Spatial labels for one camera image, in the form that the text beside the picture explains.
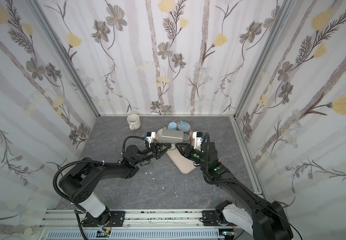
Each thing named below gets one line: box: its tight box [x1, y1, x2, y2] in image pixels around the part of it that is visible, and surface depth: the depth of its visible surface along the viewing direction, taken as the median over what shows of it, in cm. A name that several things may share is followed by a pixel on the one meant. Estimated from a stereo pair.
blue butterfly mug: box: [178, 120, 191, 135], surface depth 100 cm
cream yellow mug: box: [127, 113, 141, 131], surface depth 110 cm
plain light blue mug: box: [167, 121, 178, 131], surface depth 103 cm
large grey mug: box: [156, 128, 189, 144], surface depth 76 cm
